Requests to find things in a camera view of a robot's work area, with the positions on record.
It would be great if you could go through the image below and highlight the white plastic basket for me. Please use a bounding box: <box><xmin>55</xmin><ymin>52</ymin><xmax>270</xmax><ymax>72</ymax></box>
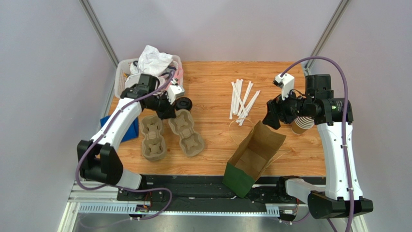
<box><xmin>114</xmin><ymin>55</ymin><xmax>184</xmax><ymax>98</ymax></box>

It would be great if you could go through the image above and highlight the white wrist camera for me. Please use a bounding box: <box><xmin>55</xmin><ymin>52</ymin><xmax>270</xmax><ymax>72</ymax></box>
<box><xmin>166</xmin><ymin>85</ymin><xmax>185</xmax><ymax>104</ymax></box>
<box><xmin>273</xmin><ymin>73</ymin><xmax>295</xmax><ymax>100</ymax></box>

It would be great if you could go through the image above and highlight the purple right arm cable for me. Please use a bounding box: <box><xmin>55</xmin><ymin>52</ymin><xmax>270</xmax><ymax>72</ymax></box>
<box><xmin>279</xmin><ymin>56</ymin><xmax>354</xmax><ymax>232</ymax></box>

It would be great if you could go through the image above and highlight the cardboard cup carrier tray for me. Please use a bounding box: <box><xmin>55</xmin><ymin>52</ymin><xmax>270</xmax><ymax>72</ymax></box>
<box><xmin>168</xmin><ymin>109</ymin><xmax>205</xmax><ymax>157</ymax></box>
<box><xmin>140</xmin><ymin>115</ymin><xmax>167</xmax><ymax>161</ymax></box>

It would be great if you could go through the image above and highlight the stack of paper cups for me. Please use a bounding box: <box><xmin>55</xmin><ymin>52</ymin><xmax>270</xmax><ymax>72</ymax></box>
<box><xmin>291</xmin><ymin>116</ymin><xmax>315</xmax><ymax>135</ymax></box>

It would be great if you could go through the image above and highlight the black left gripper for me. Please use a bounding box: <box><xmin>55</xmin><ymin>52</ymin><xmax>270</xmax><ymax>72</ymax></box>
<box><xmin>146</xmin><ymin>91</ymin><xmax>178</xmax><ymax>121</ymax></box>

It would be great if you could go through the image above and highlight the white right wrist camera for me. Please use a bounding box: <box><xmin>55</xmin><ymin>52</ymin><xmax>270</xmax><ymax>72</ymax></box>
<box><xmin>273</xmin><ymin>73</ymin><xmax>295</xmax><ymax>100</ymax></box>

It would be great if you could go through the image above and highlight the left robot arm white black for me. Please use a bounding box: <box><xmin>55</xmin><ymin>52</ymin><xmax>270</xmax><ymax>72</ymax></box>
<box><xmin>75</xmin><ymin>70</ymin><xmax>184</xmax><ymax>192</ymax></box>

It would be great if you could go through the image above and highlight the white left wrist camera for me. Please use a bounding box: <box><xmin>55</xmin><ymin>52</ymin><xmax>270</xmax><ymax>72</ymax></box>
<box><xmin>166</xmin><ymin>85</ymin><xmax>185</xmax><ymax>104</ymax></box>

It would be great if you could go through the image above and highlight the brown paper coffee cup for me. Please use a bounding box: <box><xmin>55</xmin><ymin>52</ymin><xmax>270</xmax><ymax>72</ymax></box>
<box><xmin>175</xmin><ymin>97</ymin><xmax>193</xmax><ymax>112</ymax></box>

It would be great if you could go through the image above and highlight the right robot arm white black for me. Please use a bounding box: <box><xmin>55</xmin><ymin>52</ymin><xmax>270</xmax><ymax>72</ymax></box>
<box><xmin>263</xmin><ymin>74</ymin><xmax>374</xmax><ymax>219</ymax></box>

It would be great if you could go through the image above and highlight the crumpled white cloth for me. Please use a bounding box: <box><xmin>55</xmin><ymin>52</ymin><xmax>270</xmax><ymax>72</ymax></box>
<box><xmin>137</xmin><ymin>45</ymin><xmax>173</xmax><ymax>76</ymax></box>

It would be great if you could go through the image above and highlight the blue cloth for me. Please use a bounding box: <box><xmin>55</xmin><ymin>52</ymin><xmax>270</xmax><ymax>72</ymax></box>
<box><xmin>100</xmin><ymin>116</ymin><xmax>139</xmax><ymax>142</ymax></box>

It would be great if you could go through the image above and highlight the black plastic cup lid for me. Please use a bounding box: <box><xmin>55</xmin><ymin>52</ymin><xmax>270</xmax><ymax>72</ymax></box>
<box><xmin>175</xmin><ymin>97</ymin><xmax>193</xmax><ymax>111</ymax></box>

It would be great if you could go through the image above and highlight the green paper gift bag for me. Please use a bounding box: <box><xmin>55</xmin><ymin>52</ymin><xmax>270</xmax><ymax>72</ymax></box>
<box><xmin>222</xmin><ymin>121</ymin><xmax>286</xmax><ymax>198</ymax></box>

